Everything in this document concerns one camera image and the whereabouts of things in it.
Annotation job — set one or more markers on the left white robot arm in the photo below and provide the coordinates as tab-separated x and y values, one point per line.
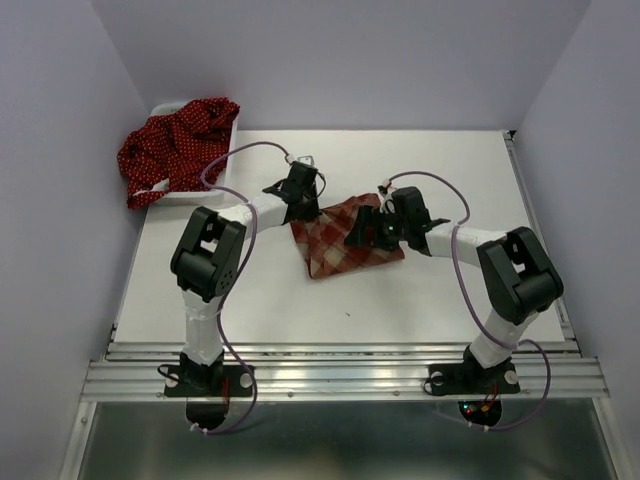
209	257

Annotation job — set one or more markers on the white plastic basket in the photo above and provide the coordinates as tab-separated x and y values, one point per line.
220	180

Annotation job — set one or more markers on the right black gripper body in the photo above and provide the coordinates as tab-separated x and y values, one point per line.
387	230

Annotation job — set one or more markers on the red plaid skirt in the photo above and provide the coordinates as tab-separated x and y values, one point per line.
321	240

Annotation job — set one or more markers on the red polka dot skirt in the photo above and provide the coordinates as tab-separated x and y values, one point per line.
169	156

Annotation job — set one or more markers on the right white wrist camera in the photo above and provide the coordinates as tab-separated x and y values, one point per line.
385	191

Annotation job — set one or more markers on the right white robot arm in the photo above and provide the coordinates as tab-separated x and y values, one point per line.
520	279

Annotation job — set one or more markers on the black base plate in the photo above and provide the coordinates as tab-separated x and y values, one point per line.
462	379
235	382

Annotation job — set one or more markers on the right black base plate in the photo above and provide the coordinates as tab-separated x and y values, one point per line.
462	379

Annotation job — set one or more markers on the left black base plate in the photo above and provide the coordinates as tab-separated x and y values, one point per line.
235	382

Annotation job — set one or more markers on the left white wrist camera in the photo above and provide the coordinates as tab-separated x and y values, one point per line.
307	160

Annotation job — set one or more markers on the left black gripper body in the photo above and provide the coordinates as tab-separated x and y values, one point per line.
309	207

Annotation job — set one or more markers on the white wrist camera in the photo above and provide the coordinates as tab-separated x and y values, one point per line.
307	160
385	191

